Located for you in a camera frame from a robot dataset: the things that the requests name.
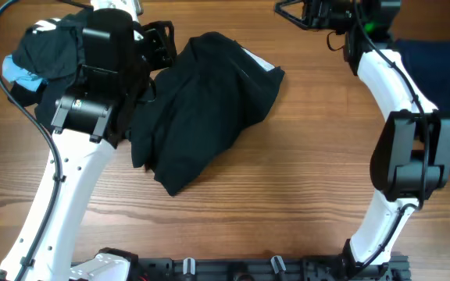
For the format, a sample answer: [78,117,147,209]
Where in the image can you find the black t-shirt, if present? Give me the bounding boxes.
[126,32,285,196]

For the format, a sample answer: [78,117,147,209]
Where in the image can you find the folded navy blue garment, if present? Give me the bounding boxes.
[395,39,450,113]

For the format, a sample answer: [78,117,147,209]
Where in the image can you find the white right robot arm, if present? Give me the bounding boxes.
[271,0,450,280]

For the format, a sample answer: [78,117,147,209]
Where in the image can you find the dark green clothes pile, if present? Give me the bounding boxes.
[10,9,91,131]

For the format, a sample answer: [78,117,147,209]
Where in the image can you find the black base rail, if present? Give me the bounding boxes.
[66,253,412,281]

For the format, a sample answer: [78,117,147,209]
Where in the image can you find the light blue garment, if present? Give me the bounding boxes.
[2,55,48,92]

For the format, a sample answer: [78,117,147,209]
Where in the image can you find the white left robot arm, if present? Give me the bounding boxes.
[0,1,176,280]

